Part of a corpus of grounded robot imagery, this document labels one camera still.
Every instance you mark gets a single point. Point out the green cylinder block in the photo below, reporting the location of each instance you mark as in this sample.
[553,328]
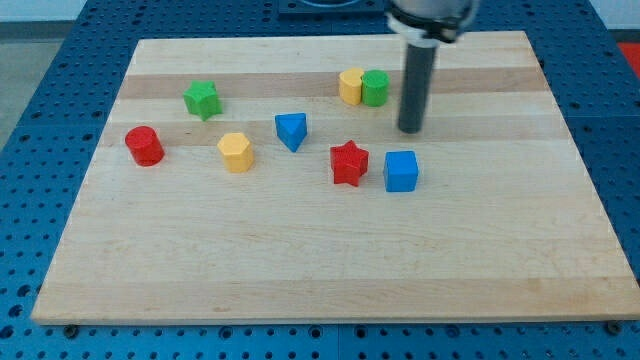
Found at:
[375,88]

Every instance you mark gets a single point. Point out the wooden board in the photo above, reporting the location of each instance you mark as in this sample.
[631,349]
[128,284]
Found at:
[504,224]

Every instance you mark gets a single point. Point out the red cylinder block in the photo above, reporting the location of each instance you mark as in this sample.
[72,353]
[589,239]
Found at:
[144,146]

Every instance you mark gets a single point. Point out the yellow hexagon block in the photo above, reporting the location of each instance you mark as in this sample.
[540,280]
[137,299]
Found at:
[236,151]

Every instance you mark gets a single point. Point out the green star block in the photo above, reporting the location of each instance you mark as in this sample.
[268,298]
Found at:
[201,98]

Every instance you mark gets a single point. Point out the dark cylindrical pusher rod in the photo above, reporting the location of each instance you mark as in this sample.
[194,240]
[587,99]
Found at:
[419,63]

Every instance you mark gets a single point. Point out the red star block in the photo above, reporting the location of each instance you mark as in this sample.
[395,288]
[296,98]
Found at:
[349,163]

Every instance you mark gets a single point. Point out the blue cube block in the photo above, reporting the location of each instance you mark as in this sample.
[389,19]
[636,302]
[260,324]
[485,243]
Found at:
[401,171]

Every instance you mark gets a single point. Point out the blue triangle block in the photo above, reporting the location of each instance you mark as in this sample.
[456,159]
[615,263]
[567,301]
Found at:
[291,129]

